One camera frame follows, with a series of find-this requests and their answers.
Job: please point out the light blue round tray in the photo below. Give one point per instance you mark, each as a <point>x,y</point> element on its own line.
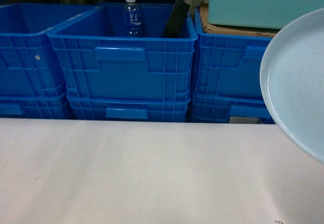
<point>291,82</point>

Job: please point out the blue crate bottom centre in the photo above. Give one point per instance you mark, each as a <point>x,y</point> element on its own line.
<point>130,110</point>

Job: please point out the blue crate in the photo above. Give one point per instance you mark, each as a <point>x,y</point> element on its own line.
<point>29,65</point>
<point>130,110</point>
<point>100,61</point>
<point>57,107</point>
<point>226,64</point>
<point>219,109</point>

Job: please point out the blue crate bottom right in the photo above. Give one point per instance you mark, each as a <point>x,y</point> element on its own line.
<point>219,109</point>

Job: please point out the blue crate top centre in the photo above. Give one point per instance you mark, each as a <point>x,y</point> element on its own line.
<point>100,61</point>

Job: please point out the blue crate top right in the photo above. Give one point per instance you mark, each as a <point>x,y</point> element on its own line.
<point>226,64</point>

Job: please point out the black flat board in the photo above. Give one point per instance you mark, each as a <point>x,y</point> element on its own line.
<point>176,19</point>

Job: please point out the brown cardboard sheet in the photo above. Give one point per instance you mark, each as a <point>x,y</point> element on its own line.
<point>231,30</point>

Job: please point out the clear plastic water bottle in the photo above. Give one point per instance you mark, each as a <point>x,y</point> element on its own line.
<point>132,19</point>

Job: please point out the blue crate top left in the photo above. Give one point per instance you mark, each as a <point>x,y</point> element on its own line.
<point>29,65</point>

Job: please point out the turquoise plastic box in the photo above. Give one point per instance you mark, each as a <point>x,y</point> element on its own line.
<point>272,14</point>

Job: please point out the blue crate bottom left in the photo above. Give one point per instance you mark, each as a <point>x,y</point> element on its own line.
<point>57,107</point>

